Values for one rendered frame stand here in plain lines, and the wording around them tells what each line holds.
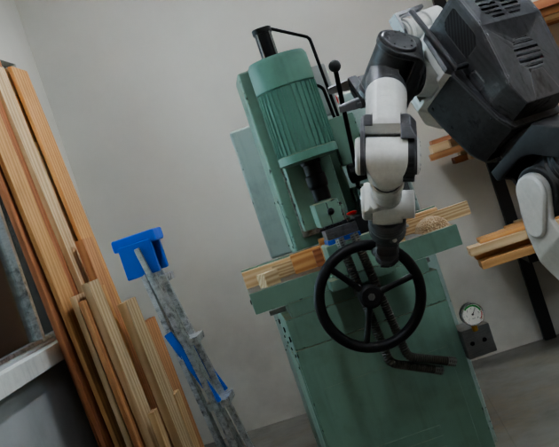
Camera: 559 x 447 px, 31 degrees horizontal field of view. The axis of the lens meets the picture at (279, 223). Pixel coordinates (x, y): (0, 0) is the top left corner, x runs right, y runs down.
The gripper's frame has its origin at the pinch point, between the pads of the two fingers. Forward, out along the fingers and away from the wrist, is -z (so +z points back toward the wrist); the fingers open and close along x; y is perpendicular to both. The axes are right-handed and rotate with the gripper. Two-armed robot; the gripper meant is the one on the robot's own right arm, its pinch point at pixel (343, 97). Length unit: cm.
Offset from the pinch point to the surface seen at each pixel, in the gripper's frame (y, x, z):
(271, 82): -8.2, -6.2, -18.2
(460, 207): 36.2, 19.7, 23.0
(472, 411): 69, 64, 5
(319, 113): 2.7, 0.0, -7.7
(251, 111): 10.6, -24.3, -24.2
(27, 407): 108, -33, -133
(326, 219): 26.3, 17.0, -15.5
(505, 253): 170, -90, 77
